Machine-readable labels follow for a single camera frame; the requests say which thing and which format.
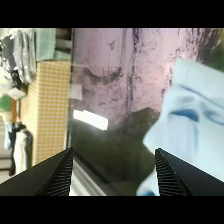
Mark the silver frame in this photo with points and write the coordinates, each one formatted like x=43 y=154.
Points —
x=83 y=183

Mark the light blue garment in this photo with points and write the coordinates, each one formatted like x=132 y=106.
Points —
x=193 y=130

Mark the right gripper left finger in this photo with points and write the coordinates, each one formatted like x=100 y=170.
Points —
x=50 y=176

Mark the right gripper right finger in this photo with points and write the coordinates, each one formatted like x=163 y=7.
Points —
x=180 y=176

